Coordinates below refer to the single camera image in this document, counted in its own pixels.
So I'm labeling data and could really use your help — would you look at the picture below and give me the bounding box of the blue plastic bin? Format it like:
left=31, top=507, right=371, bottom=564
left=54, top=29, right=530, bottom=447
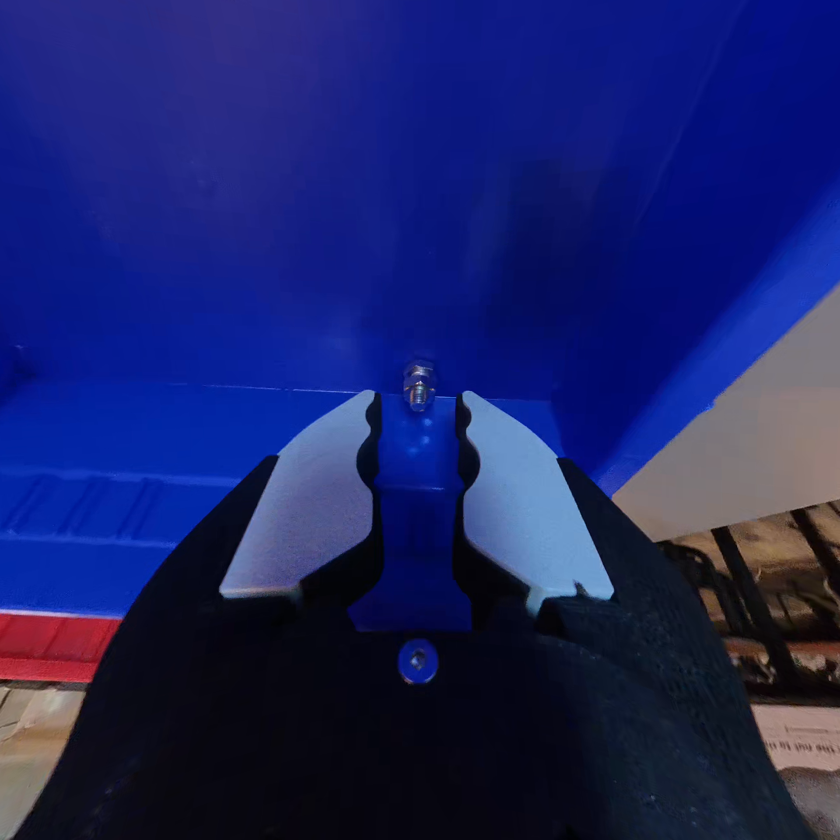
left=0, top=0, right=840, bottom=634

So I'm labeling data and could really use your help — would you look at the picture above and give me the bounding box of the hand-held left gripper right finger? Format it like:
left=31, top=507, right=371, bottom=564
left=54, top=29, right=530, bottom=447
left=457, top=390, right=616, bottom=618

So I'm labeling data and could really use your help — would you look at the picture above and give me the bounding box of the steel hex bolt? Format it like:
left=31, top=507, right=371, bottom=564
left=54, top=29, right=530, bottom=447
left=402, top=357, right=438, bottom=416

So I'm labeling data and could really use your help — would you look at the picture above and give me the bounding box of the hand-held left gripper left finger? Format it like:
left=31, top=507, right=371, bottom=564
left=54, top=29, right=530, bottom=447
left=218, top=390, right=384, bottom=618

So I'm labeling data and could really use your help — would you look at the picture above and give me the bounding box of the white printed paper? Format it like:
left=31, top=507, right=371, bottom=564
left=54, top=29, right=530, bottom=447
left=751, top=707, right=840, bottom=778

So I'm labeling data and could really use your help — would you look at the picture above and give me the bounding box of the red plastic container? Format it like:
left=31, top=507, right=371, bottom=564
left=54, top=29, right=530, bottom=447
left=0, top=611, right=126, bottom=683

